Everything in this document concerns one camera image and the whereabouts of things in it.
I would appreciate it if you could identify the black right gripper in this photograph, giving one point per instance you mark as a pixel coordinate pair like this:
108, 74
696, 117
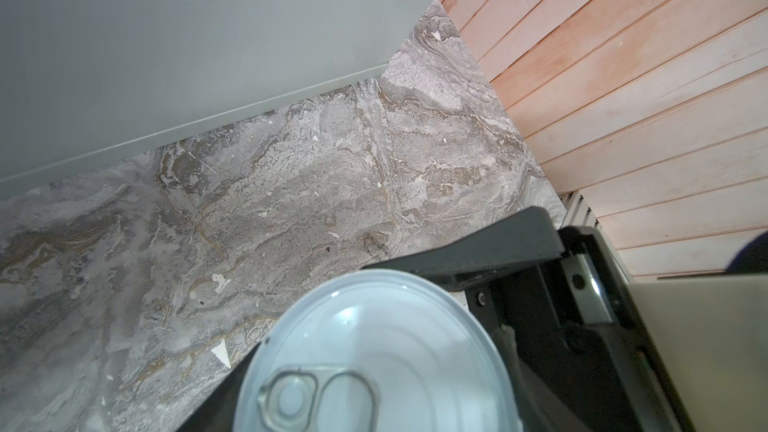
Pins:
576, 325

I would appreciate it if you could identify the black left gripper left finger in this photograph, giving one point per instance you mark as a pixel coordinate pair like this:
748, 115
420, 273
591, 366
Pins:
217, 412

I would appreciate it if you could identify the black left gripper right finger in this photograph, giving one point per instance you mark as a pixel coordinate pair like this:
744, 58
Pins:
538, 406

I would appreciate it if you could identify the short white-top can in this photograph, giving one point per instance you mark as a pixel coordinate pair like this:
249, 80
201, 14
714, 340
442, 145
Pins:
377, 350

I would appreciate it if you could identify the grey metal cabinet box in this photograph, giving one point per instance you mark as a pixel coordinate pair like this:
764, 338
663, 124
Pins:
88, 82

